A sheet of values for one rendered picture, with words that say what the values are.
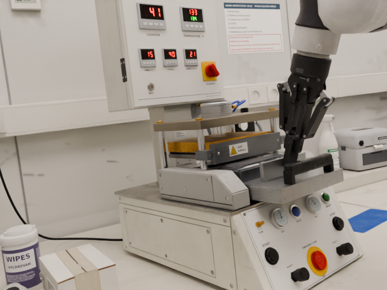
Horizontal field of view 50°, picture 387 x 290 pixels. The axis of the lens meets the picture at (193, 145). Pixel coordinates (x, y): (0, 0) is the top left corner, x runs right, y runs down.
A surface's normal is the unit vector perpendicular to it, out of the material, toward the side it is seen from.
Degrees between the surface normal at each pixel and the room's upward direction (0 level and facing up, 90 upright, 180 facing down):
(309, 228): 65
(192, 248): 90
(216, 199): 90
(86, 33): 90
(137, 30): 90
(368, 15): 120
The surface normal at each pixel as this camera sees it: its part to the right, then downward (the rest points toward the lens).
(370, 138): 0.37, -0.02
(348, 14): -0.59, 0.40
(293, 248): 0.53, -0.42
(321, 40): -0.08, 0.32
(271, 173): 0.64, 0.00
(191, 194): -0.76, 0.14
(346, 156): -0.92, 0.14
